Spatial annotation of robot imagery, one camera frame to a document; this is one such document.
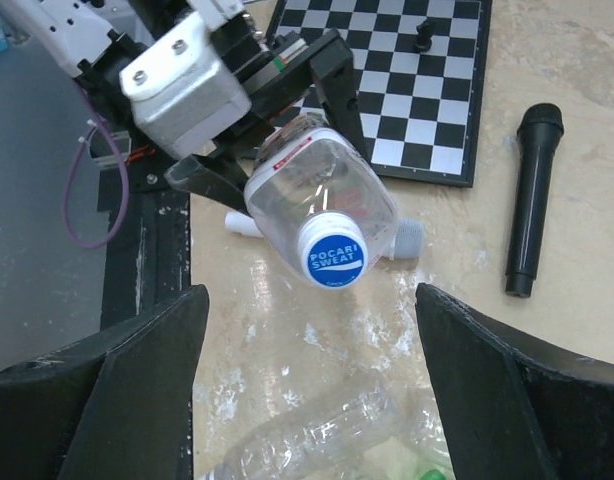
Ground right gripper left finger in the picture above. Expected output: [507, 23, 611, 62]
[0, 285, 209, 479]

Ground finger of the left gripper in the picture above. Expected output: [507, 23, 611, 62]
[164, 155, 248, 210]
[309, 29, 368, 161]

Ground clear Pocari Sweat bottle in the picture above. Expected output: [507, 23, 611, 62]
[244, 112, 399, 286]

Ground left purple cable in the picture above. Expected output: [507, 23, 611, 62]
[61, 79, 133, 250]

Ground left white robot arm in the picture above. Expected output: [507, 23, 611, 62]
[0, 1, 366, 211]

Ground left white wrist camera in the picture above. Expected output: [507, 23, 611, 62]
[119, 11, 251, 160]

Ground white microphone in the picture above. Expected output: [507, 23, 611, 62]
[224, 209, 424, 261]

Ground black microphone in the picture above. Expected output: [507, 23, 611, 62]
[505, 103, 564, 298]

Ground green plastic bottle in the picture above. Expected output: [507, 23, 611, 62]
[416, 468, 448, 480]

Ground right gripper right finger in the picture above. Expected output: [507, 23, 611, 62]
[416, 283, 614, 479]

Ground blue Pocari Sweat cap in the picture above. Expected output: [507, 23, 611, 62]
[297, 211, 369, 289]

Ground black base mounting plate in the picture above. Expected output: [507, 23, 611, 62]
[100, 145, 191, 330]

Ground black white chessboard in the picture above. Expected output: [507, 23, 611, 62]
[268, 0, 492, 188]

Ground black chess piece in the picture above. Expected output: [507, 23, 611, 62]
[413, 18, 436, 53]

